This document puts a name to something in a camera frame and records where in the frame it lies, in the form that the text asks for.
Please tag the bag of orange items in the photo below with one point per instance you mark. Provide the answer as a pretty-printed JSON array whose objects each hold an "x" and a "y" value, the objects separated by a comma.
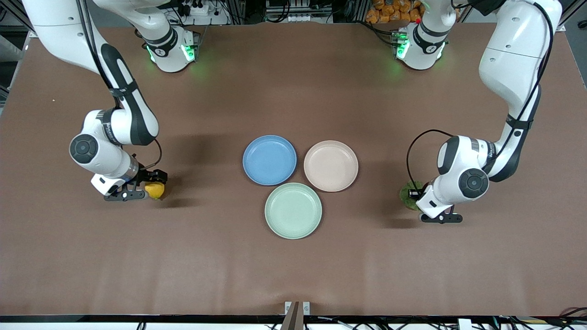
[{"x": 390, "y": 11}]

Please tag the aluminium frame profile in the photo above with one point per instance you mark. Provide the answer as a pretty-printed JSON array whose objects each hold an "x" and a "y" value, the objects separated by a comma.
[
  {"x": 573, "y": 16},
  {"x": 13, "y": 20}
]

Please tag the beige plate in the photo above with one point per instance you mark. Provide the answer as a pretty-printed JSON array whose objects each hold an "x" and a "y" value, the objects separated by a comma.
[{"x": 331, "y": 166}]

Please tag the yellow lemon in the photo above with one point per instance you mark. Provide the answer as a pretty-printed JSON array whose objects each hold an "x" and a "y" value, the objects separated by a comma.
[{"x": 156, "y": 190}]

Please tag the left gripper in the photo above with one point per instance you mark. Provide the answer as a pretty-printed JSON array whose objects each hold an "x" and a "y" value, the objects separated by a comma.
[{"x": 417, "y": 193}]

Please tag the white power strip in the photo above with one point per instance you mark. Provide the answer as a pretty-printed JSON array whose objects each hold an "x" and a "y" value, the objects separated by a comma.
[{"x": 197, "y": 8}]

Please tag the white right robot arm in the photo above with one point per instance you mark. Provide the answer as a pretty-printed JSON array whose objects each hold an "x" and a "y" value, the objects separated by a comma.
[{"x": 128, "y": 110}]

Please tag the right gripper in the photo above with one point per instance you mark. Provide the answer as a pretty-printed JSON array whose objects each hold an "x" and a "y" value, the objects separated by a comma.
[{"x": 147, "y": 176}]

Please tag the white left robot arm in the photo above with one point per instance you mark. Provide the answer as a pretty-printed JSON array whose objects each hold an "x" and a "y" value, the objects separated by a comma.
[{"x": 509, "y": 59}]

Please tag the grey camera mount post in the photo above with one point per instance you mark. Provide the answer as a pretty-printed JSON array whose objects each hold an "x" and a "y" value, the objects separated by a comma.
[{"x": 291, "y": 318}]

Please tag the green lettuce leaf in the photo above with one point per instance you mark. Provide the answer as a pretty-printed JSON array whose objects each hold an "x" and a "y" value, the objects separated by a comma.
[{"x": 404, "y": 196}]

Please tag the blue plate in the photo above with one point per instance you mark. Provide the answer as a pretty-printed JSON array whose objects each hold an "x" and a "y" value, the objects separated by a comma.
[{"x": 269, "y": 160}]

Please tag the metal table edge bracket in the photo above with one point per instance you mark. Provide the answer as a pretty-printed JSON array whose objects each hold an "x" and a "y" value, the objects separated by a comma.
[{"x": 306, "y": 308}]

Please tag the light green plate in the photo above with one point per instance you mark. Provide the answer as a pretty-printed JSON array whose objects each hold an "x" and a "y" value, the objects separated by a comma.
[{"x": 293, "y": 211}]

